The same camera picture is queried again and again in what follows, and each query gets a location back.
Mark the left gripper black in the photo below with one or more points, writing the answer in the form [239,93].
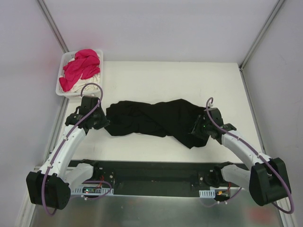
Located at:
[102,121]

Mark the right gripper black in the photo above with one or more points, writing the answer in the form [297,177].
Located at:
[197,127]

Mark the black graphic t shirt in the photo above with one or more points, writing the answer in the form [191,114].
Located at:
[173,118]

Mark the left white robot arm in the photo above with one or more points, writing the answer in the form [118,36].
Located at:
[52,184]

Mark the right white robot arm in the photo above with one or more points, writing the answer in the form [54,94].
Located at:
[264,177]

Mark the pink t shirt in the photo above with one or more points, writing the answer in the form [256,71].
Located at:
[83,68]

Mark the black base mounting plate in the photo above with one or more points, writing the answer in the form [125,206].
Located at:
[166,179]

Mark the white plastic basket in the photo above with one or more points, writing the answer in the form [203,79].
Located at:
[88,88]

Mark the right white cable duct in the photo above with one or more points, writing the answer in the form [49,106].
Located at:
[207,194]

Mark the white cable duct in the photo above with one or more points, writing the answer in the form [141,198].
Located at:
[207,194]
[92,191]

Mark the left white cable duct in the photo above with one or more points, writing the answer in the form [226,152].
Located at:
[92,191]

